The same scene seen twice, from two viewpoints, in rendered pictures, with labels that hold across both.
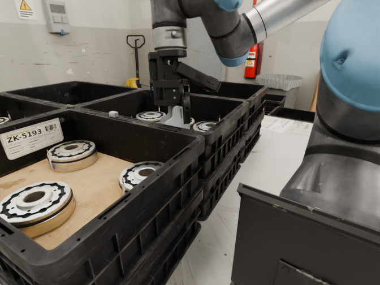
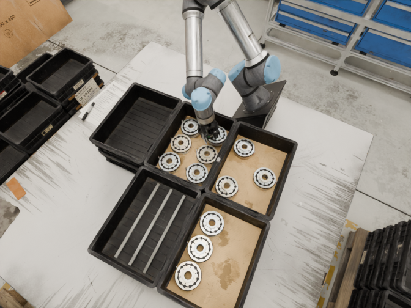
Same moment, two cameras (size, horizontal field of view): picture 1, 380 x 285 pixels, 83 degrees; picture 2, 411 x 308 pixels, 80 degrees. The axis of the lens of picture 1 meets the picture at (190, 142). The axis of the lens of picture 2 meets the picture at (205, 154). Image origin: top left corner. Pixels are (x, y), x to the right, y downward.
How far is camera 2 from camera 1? 1.20 m
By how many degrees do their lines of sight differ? 69
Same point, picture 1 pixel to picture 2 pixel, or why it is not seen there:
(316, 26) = not seen: outside the picture
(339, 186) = (263, 95)
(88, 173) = (236, 176)
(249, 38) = not seen: hidden behind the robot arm
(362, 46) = (275, 77)
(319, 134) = (248, 89)
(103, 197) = (251, 164)
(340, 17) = (270, 74)
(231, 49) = not seen: hidden behind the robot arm
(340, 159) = (257, 90)
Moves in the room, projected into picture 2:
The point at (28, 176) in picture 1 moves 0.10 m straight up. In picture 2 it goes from (243, 201) to (245, 194)
